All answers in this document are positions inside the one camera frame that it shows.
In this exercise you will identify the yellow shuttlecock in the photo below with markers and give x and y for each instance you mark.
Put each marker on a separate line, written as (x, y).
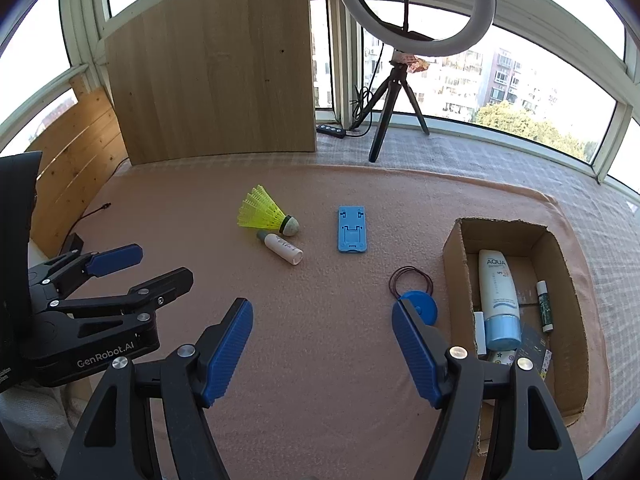
(262, 210)

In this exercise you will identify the round blue tape measure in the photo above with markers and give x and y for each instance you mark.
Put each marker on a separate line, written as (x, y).
(425, 307)

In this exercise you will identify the cream tube with grey cap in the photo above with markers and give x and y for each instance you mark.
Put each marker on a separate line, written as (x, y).
(282, 250)

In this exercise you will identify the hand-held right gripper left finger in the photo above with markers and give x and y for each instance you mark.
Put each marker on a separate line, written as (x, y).
(227, 345)

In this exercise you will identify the cardboard box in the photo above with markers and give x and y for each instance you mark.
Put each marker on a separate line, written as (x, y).
(565, 350)

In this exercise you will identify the green white lip balm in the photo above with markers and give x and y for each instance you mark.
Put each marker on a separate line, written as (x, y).
(544, 305)

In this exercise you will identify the light wooden board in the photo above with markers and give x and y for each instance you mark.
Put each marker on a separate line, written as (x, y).
(210, 60)

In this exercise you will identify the black power strip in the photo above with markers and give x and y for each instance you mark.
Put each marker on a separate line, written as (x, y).
(330, 131)

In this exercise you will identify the black tripod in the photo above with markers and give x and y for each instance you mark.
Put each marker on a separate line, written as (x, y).
(382, 130)

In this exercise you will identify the person's left hand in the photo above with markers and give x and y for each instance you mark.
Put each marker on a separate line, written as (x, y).
(30, 420)

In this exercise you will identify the small black block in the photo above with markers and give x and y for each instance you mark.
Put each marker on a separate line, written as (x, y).
(72, 245)

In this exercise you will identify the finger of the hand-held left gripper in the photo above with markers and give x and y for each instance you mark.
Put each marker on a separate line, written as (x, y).
(115, 260)
(165, 285)

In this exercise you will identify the white bottle with blue cap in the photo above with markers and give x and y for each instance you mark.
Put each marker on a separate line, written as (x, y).
(495, 285)

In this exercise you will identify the white patterned tube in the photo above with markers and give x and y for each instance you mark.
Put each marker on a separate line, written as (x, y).
(500, 356)

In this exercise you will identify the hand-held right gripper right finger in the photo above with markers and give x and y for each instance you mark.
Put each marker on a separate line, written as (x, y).
(415, 350)

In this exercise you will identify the wooden slat panel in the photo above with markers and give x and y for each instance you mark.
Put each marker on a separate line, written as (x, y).
(75, 160)

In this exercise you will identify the blue folding phone stand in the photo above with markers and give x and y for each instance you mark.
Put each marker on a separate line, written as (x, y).
(352, 242)

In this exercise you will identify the dark grey card box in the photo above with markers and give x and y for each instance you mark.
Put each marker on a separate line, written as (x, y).
(532, 340)

